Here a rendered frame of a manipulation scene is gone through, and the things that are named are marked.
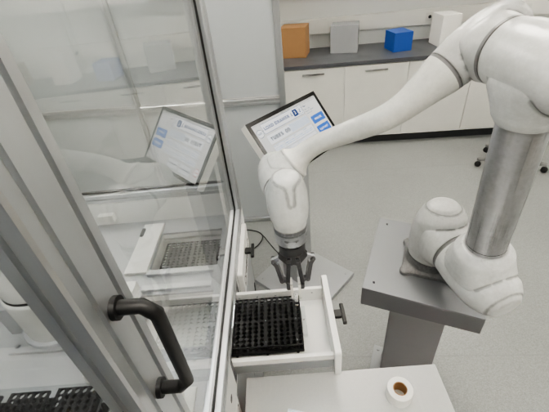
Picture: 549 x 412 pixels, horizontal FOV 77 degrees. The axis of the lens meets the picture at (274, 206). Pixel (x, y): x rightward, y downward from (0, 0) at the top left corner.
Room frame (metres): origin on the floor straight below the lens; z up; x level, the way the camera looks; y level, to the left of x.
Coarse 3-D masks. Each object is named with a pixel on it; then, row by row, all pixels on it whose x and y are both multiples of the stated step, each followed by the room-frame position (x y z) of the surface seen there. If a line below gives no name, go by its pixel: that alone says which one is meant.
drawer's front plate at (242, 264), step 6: (246, 228) 1.12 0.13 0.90; (240, 234) 1.06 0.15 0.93; (246, 234) 1.10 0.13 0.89; (240, 240) 1.02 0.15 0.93; (246, 240) 1.06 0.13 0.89; (240, 246) 0.99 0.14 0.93; (246, 246) 1.04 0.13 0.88; (240, 252) 0.95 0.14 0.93; (240, 258) 0.92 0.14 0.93; (246, 258) 0.98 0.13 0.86; (240, 264) 0.89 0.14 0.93; (246, 264) 0.96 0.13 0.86; (240, 270) 0.86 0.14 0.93; (240, 276) 0.84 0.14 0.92; (240, 282) 0.84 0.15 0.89; (240, 288) 0.84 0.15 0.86; (246, 288) 0.87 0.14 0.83
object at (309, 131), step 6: (306, 126) 1.66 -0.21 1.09; (312, 126) 1.68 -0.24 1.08; (300, 132) 1.61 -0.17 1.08; (306, 132) 1.63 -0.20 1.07; (312, 132) 1.65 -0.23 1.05; (288, 138) 1.55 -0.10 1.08; (294, 138) 1.57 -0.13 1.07; (300, 138) 1.58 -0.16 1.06; (306, 138) 1.60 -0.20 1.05; (276, 144) 1.49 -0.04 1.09; (282, 144) 1.51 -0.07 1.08; (288, 144) 1.53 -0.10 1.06; (294, 144) 1.54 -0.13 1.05; (276, 150) 1.47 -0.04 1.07
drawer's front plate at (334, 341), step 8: (328, 288) 0.74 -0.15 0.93; (328, 296) 0.71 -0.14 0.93; (328, 304) 0.68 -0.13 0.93; (328, 312) 0.65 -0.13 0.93; (328, 320) 0.63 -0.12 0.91; (328, 328) 0.63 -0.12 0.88; (336, 328) 0.59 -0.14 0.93; (328, 336) 0.63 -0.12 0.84; (336, 336) 0.57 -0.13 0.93; (336, 344) 0.54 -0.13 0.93; (336, 352) 0.52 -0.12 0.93; (336, 360) 0.51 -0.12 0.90; (336, 368) 0.51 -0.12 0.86
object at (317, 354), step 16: (320, 288) 0.77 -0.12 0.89; (304, 304) 0.76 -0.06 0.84; (320, 304) 0.75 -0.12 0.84; (320, 320) 0.69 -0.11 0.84; (320, 336) 0.63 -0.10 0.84; (288, 352) 0.59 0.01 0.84; (304, 352) 0.58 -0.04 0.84; (320, 352) 0.54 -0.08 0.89; (240, 368) 0.54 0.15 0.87; (256, 368) 0.54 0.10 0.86; (272, 368) 0.54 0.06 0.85; (288, 368) 0.54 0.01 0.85; (304, 368) 0.53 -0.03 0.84
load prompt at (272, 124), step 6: (294, 108) 1.71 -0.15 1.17; (300, 108) 1.73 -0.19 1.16; (282, 114) 1.64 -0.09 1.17; (288, 114) 1.66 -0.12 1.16; (294, 114) 1.68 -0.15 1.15; (300, 114) 1.69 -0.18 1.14; (270, 120) 1.58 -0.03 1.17; (276, 120) 1.60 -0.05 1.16; (282, 120) 1.61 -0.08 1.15; (288, 120) 1.63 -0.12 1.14; (264, 126) 1.54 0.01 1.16; (270, 126) 1.56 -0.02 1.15; (276, 126) 1.57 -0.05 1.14; (264, 132) 1.51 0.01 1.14
